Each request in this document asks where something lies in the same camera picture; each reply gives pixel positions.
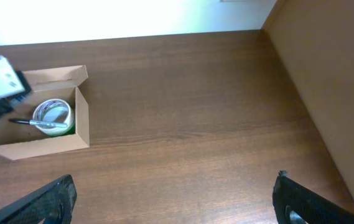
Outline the cardboard box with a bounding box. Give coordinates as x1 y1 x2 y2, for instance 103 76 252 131
0 65 90 161

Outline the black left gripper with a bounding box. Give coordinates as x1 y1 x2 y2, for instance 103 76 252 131
0 70 32 117

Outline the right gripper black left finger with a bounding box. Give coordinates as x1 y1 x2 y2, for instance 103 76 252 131
0 174 77 224

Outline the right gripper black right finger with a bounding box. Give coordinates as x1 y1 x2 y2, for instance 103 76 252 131
272 170 354 224

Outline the beige masking tape roll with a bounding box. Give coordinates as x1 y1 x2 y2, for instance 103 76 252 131
32 98 75 136

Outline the brown wooden side panel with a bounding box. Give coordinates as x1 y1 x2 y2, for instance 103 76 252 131
263 0 354 199

